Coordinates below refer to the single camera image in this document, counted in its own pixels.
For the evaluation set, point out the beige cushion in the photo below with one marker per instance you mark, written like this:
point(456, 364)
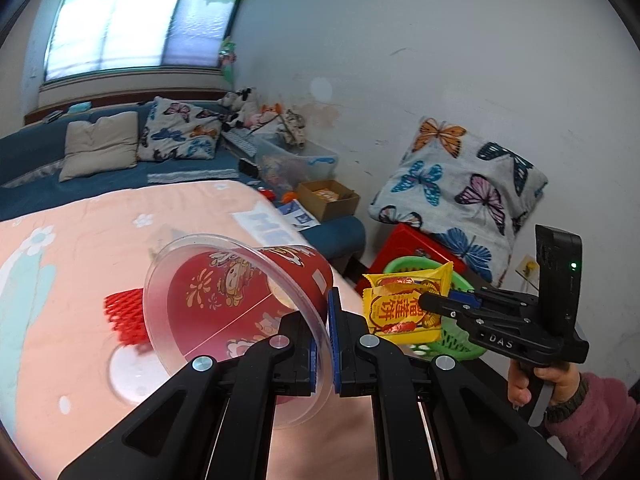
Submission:
point(108, 144)

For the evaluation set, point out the window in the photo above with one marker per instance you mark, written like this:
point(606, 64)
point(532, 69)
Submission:
point(94, 36)

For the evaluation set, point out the red foam fruit net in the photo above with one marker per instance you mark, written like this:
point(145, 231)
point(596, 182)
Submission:
point(124, 311)

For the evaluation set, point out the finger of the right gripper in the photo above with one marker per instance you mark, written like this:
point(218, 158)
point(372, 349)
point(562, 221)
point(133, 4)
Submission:
point(465, 298)
point(462, 314)

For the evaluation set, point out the blue sofa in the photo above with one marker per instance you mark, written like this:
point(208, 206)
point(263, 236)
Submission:
point(32, 159)

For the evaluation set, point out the paper booklet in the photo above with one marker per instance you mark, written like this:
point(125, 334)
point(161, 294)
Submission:
point(297, 216)

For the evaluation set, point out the stuffed toys pile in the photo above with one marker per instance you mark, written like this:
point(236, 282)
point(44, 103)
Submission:
point(244, 112)

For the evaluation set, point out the red instant noodle cup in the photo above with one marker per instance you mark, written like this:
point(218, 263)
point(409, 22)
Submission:
point(211, 294)

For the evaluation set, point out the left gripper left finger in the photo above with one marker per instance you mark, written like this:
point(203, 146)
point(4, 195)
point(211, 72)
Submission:
point(211, 420)

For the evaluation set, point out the clear plastic storage bin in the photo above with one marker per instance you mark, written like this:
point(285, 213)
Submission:
point(284, 168)

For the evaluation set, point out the green plastic basket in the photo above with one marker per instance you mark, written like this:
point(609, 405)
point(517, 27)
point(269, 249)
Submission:
point(453, 340)

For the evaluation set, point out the pink table cloth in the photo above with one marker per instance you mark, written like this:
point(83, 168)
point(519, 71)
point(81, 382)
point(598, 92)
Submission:
point(75, 354)

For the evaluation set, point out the clear plastic lid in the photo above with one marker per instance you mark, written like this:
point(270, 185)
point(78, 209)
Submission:
point(135, 372)

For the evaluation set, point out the red plastic stool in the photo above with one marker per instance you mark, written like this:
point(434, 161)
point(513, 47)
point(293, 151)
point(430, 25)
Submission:
point(404, 241)

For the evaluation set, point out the cardboard box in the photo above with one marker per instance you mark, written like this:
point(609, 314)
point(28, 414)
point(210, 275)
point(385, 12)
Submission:
point(327, 200)

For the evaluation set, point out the large butterfly pillow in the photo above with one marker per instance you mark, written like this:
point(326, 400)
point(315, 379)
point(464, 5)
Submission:
point(470, 194)

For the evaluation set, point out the small butterfly pillow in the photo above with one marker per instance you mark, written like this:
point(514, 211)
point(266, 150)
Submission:
point(178, 130)

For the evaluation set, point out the pink sleeve right forearm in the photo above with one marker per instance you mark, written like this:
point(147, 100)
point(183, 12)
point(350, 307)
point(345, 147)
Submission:
point(599, 428)

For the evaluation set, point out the yellow snack wrapper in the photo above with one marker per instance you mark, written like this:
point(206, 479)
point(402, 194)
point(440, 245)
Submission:
point(391, 304)

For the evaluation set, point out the wall socket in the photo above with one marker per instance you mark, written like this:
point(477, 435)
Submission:
point(528, 272)

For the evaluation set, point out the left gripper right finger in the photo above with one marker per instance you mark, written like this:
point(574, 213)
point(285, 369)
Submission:
point(435, 419)

